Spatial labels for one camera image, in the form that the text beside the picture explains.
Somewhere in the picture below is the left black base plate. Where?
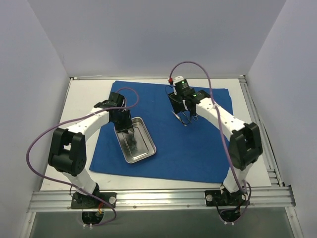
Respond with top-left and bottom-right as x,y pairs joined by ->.
70,192 -> 117,209

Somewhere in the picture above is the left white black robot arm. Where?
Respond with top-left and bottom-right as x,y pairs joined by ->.
48,92 -> 134,208

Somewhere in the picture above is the aluminium rail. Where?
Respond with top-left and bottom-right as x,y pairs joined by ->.
28,187 -> 295,213
239,75 -> 285,188

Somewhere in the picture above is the aluminium right side rail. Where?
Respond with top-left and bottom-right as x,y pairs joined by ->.
239,75 -> 285,188

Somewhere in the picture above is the blue surgical cloth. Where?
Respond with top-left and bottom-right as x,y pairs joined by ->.
90,81 -> 229,183

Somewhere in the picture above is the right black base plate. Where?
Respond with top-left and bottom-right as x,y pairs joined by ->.
205,189 -> 249,207

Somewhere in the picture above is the steel instrument tray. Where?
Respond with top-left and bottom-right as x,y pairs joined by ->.
115,117 -> 157,164

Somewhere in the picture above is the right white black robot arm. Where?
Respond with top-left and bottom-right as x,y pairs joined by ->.
168,90 -> 263,205

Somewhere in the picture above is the aluminium front rail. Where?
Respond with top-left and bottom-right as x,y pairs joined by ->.
28,187 -> 295,213

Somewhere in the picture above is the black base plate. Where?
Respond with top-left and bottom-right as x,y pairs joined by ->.
205,189 -> 249,207
70,192 -> 117,209

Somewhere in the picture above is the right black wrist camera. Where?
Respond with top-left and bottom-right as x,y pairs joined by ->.
168,76 -> 195,97

